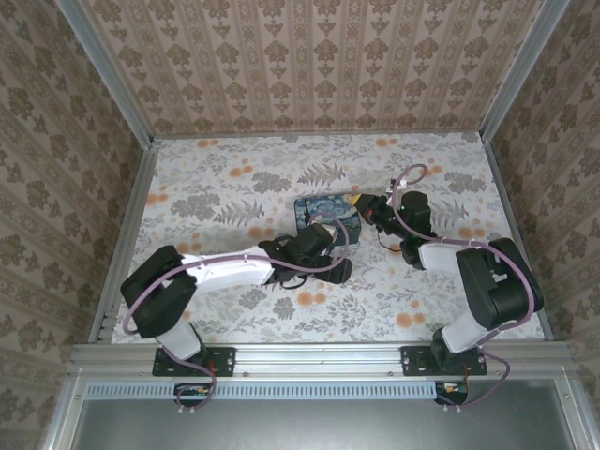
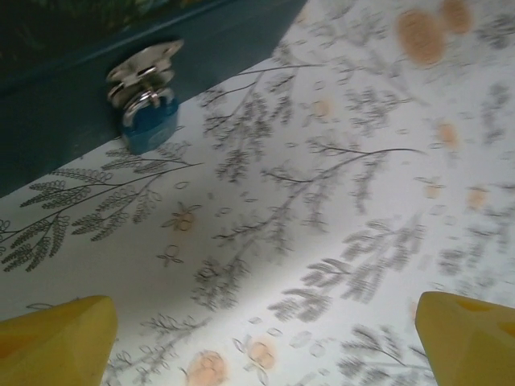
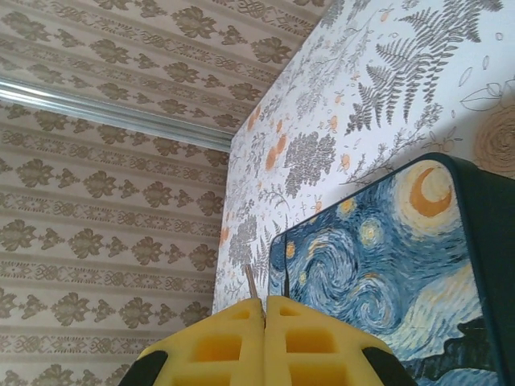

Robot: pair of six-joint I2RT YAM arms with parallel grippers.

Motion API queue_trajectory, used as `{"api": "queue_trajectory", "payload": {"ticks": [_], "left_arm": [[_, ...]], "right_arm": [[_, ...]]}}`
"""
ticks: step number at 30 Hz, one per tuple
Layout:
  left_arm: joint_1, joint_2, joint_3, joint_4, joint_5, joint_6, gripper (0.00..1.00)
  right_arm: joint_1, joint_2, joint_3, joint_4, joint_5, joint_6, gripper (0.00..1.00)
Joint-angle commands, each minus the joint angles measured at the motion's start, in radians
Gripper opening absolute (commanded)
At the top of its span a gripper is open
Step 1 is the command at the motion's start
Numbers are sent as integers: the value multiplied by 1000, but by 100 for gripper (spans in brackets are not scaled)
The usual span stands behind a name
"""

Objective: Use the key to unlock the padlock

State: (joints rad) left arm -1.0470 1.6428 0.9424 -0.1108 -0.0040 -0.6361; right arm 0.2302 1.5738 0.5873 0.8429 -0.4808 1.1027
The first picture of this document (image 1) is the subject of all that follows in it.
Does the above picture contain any grey slotted cable duct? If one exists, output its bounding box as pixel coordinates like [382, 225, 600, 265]
[86, 380, 440, 400]

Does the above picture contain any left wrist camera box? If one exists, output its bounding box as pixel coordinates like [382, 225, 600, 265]
[304, 223, 339, 254]

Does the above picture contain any black controller board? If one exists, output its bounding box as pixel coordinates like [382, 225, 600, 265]
[173, 382, 212, 407]
[434, 380, 470, 405]

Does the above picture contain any floral tablecloth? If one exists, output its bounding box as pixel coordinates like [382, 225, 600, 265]
[114, 133, 548, 346]

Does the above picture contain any aluminium frame post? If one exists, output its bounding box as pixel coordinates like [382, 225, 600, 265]
[60, 0, 156, 146]
[478, 0, 571, 142]

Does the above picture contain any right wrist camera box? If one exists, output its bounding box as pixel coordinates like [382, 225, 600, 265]
[367, 194, 390, 222]

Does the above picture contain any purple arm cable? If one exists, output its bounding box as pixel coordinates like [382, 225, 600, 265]
[391, 163, 545, 413]
[122, 210, 353, 416]

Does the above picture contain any blue painted print box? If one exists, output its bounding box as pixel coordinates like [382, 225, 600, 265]
[293, 191, 363, 248]

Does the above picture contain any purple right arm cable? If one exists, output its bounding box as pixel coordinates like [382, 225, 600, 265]
[391, 163, 545, 413]

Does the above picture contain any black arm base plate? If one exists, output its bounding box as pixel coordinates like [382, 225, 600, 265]
[152, 345, 235, 377]
[400, 345, 487, 377]

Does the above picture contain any aluminium side rail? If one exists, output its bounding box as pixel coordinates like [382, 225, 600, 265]
[88, 138, 160, 346]
[480, 133, 557, 342]

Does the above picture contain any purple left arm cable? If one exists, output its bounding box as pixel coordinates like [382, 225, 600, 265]
[122, 210, 353, 416]

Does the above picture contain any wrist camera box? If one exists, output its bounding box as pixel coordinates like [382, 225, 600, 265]
[304, 223, 339, 254]
[367, 194, 390, 222]

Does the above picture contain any grey metal panel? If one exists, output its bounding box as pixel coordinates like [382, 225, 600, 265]
[69, 397, 576, 450]

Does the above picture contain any aluminium cross rail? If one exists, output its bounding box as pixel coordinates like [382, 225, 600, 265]
[69, 340, 576, 377]

